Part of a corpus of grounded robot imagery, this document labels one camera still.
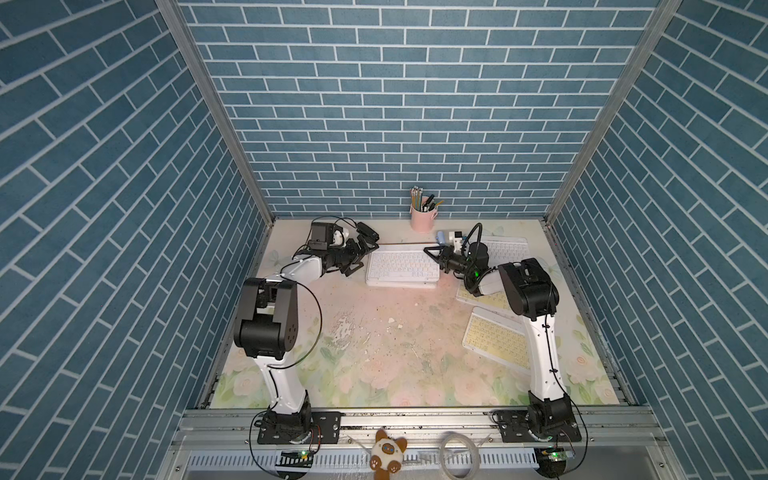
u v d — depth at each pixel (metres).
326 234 0.79
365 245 0.87
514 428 0.73
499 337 0.89
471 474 0.65
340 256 0.84
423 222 1.15
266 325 0.50
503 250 1.12
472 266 0.89
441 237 1.12
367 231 1.15
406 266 1.01
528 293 0.64
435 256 0.99
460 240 1.02
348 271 0.90
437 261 0.98
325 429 0.74
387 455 0.68
